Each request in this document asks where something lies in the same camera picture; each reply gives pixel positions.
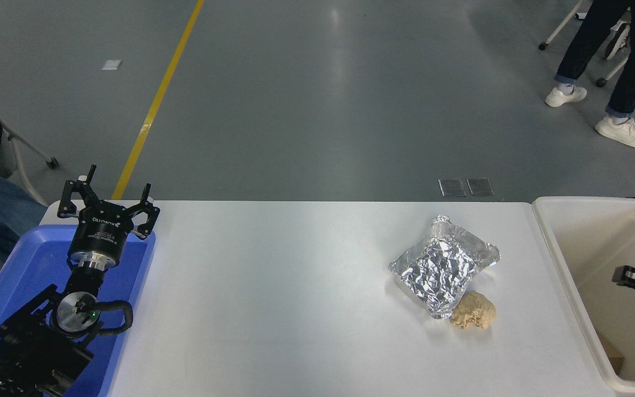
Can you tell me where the dark shoe sole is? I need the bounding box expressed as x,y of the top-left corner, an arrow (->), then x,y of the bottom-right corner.
604,20 -> 632,61

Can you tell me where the white wheeled furniture frame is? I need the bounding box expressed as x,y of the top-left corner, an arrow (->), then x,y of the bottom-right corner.
537,0 -> 635,103

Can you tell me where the blue plastic tray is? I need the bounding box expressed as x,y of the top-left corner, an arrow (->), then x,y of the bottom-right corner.
0,223 -> 157,397

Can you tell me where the grey metal floor plate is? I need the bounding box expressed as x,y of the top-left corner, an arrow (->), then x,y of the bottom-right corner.
466,178 -> 494,197
438,178 -> 467,197

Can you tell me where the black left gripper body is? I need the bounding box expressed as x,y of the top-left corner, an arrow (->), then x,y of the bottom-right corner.
68,201 -> 136,261

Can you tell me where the crumpled silver foil tray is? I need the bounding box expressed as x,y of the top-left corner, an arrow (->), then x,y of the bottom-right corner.
388,214 -> 501,319

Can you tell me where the large pale plastic bin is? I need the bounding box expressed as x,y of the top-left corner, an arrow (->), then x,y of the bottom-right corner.
531,196 -> 635,395

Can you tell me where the crumpled tan paper ball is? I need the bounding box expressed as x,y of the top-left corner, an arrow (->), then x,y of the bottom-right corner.
450,290 -> 498,330

